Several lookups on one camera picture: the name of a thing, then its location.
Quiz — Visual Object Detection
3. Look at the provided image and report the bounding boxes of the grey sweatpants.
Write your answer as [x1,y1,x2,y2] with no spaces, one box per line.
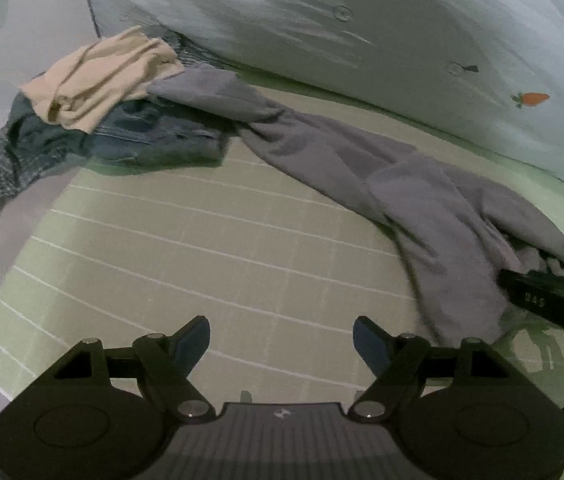
[148,65,564,346]

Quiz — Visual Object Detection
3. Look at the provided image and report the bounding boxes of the blue denim jeans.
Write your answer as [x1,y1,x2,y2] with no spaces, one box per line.
[4,94,233,178]

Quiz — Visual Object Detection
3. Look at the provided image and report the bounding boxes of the light blue carrot print sheet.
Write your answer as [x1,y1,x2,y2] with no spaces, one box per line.
[89,0,564,180]

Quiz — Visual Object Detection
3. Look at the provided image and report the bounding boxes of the beige cloth garment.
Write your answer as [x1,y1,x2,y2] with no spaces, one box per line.
[20,26,184,133]

